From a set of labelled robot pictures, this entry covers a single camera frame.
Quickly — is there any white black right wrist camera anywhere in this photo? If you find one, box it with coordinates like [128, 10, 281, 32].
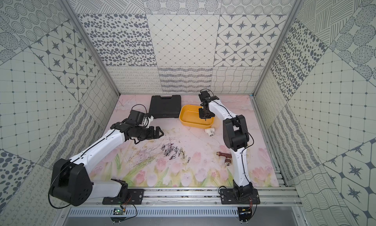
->
[199, 91, 219, 106]

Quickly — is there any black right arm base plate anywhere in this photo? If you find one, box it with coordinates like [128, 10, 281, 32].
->
[218, 184, 260, 205]

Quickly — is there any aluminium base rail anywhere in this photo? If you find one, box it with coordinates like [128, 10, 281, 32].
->
[140, 187, 303, 206]

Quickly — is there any yellow plastic storage box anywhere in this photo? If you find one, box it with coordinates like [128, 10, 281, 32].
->
[179, 105, 214, 129]

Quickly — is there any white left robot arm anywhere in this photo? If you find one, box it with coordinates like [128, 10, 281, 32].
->
[48, 110, 164, 206]

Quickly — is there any white pipe tee fitting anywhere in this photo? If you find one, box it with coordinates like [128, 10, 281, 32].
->
[205, 127, 215, 137]

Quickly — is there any black plastic tool case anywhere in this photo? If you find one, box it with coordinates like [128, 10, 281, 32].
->
[149, 95, 182, 119]

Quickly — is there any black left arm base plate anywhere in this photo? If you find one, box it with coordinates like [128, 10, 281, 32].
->
[102, 179, 145, 205]

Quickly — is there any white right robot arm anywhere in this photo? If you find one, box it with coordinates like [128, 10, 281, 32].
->
[199, 91, 253, 188]

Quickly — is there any red brown pipe fitting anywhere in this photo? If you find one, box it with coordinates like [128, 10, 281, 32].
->
[216, 152, 232, 166]

